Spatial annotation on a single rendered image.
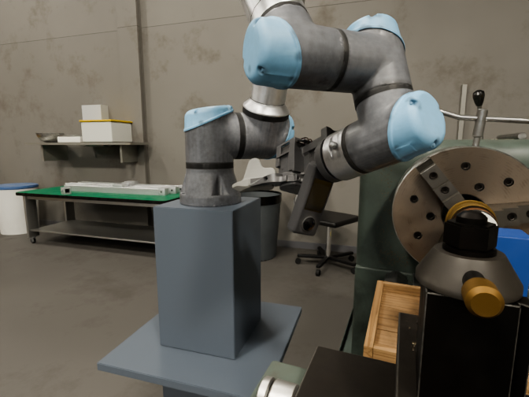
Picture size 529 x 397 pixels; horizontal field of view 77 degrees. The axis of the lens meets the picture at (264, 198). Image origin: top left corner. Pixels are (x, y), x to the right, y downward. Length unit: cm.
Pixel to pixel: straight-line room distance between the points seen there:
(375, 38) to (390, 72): 4
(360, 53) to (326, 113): 347
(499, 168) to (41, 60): 582
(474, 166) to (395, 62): 47
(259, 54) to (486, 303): 31
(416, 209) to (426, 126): 49
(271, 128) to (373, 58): 40
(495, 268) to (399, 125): 19
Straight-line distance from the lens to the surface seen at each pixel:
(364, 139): 45
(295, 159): 56
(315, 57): 41
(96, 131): 468
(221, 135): 78
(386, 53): 47
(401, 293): 90
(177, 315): 87
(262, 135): 81
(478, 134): 93
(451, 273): 31
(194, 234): 77
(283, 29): 40
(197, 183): 78
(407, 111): 42
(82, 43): 558
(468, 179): 89
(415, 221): 90
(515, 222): 86
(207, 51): 445
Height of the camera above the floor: 124
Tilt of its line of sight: 9 degrees down
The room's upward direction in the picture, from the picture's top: straight up
